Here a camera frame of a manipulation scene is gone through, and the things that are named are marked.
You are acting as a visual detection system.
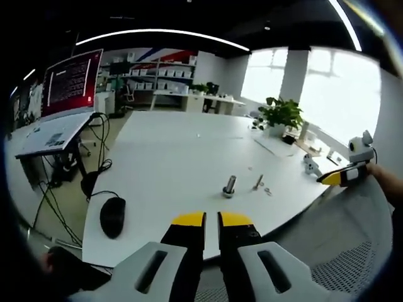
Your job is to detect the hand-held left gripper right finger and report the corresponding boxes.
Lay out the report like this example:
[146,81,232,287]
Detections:
[217,211,350,302]

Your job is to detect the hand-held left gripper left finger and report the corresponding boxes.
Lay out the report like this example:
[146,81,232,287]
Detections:
[67,211,207,302]

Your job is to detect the large threaded steel stud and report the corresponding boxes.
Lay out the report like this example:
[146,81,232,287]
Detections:
[222,175,239,199]

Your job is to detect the small threaded steel stud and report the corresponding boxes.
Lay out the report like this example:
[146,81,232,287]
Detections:
[251,174,264,193]

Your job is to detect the black computer mouse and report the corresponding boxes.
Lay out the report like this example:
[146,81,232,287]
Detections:
[99,197,127,239]

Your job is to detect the potted green plant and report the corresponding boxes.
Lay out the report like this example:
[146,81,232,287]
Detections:
[258,96,305,138]

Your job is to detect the small white device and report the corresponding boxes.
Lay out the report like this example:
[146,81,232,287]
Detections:
[251,116,269,131]

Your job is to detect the person's dark clothing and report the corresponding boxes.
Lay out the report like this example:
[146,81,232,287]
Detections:
[40,246,111,294]

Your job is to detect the white counter desk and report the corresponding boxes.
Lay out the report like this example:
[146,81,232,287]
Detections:
[152,92,247,116]

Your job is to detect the small potted plant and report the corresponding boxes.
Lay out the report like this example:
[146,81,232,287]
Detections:
[190,82,210,96]

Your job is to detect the white office chair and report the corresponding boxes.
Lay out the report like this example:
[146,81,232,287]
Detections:
[121,84,137,103]

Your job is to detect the white standing desk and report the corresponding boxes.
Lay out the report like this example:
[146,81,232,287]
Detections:
[14,111,96,160]

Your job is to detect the shelf with white bins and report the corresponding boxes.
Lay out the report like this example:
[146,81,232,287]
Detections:
[125,53,198,92]

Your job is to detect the black screen on stand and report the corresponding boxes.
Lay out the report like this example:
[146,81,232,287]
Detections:
[109,61,130,76]

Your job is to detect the monitor with red screen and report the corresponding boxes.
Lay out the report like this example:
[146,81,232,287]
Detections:
[40,48,104,122]

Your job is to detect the black mouse cable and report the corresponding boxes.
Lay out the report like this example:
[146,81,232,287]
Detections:
[86,189,126,209]

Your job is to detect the black desk cables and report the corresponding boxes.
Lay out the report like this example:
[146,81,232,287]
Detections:
[33,112,113,247]

